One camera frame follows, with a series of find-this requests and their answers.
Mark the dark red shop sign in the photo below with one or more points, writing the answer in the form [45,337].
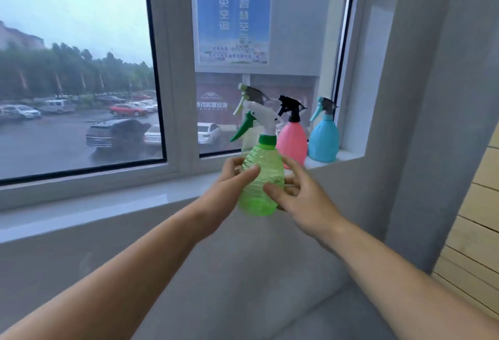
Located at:
[222,98]

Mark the distant beige building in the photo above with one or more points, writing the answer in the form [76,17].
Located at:
[19,38]

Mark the blue hanging poster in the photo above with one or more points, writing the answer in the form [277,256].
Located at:
[233,12]

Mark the pink plastic spray bottle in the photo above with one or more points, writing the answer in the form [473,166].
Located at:
[292,141]

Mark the person's left thumb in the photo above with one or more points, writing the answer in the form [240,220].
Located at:
[248,175]

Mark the white sedan car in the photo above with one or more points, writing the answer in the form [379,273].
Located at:
[208,133]

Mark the person's left forearm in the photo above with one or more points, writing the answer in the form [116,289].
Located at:
[117,273]

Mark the dark grey parked suv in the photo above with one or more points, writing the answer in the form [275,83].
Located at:
[115,133]

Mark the green plastic spray bottle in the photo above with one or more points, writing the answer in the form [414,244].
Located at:
[262,180]

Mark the red parked car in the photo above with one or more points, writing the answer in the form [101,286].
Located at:
[126,110]

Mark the person's right forearm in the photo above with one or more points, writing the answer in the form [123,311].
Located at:
[397,281]

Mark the row of distant parked vehicles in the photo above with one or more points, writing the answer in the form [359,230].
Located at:
[39,109]

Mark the white window sill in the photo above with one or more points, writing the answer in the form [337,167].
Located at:
[97,211]

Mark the row of green trees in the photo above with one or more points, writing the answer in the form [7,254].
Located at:
[74,72]

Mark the clear plastic spray bottle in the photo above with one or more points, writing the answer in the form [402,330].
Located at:
[249,92]

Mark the white window frame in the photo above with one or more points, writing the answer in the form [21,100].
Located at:
[177,70]

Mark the light wooden slat panel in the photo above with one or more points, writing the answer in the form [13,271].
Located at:
[473,226]

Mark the person's left hand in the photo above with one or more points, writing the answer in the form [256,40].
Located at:
[218,199]

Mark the person's right hand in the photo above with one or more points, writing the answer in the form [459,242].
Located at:
[308,207]

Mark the person's right thumb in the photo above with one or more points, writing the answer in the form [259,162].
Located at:
[276,196]

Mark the small white hatchback car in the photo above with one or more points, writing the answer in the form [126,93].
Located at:
[153,135]

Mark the blue plastic spray bottle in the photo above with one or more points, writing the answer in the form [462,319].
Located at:
[323,139]

